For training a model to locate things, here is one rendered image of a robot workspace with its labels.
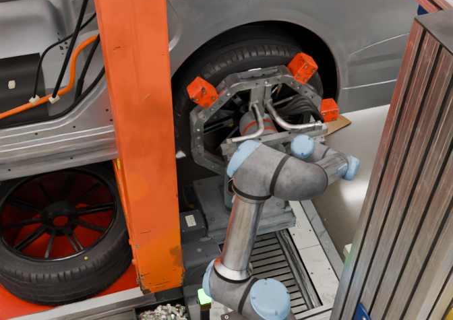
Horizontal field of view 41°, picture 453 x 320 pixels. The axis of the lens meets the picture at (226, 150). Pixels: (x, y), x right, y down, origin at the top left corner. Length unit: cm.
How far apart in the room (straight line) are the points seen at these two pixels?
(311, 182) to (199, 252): 115
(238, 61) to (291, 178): 89
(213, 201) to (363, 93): 91
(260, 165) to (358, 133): 228
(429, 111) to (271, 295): 90
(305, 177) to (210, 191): 156
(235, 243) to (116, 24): 68
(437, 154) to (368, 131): 278
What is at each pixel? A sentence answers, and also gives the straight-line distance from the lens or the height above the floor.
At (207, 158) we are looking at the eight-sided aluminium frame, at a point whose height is 74.
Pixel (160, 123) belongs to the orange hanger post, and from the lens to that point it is 176.
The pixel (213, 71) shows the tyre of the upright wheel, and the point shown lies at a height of 113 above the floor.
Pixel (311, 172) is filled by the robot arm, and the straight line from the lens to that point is 160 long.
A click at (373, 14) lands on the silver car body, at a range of 251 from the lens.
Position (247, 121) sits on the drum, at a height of 90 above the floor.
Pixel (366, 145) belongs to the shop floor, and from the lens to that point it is 377.
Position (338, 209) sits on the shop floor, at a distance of 339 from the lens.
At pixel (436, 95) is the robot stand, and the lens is 105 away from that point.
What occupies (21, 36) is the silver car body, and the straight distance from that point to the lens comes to 309.
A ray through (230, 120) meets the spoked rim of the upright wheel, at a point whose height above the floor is 84.
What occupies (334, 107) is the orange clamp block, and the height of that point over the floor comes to 89.
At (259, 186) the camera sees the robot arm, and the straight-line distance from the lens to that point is 161.
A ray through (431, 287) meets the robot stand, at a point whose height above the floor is 158.
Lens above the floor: 258
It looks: 45 degrees down
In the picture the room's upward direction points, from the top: 1 degrees clockwise
